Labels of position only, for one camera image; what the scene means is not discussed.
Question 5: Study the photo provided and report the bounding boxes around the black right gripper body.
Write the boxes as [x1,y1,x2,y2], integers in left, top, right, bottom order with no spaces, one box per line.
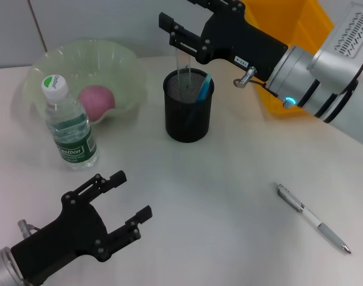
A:
[195,0,290,82]

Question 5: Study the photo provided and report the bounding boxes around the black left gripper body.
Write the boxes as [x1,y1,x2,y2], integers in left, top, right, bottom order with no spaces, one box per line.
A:
[10,194,111,284]

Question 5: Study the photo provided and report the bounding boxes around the clear plastic ruler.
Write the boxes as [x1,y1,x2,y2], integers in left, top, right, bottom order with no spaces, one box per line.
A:
[174,48,192,91]

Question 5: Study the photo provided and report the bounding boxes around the clear green-label water bottle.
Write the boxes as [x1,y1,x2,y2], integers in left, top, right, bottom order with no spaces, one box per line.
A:
[41,74,100,172]

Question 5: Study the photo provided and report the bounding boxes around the blue plastic scissors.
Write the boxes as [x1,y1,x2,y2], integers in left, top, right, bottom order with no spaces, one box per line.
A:
[183,73,214,129]

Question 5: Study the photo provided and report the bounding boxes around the pink peach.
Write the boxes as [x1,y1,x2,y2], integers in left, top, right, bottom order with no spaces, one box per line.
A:
[77,85,116,123]

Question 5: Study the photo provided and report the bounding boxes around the white ballpoint pen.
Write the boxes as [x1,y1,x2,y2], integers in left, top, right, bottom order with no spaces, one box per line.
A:
[273,182,352,255]

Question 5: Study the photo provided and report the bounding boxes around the green glass fruit bowl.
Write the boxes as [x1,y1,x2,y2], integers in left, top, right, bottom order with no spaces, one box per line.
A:
[21,38,149,126]

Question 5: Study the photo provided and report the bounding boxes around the black mesh pen holder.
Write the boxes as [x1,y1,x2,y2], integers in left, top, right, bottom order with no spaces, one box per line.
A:
[162,68,215,144]

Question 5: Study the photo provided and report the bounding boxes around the yellow plastic bin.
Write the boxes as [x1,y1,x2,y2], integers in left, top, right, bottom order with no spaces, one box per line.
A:
[240,0,334,120]

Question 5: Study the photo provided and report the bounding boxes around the right gripper cable with connector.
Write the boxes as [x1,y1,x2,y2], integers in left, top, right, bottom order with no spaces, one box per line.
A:
[233,66,298,109]

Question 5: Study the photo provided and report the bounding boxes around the gripper cable with connector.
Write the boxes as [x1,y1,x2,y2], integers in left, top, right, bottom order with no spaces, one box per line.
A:
[17,219,41,238]
[233,66,298,109]

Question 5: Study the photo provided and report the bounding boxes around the left gripper cable with connector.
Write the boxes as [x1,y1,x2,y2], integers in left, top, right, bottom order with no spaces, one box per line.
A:
[17,219,41,238]

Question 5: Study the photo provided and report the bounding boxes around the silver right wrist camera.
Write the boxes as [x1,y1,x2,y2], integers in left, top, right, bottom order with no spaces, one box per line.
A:
[305,1,363,97]

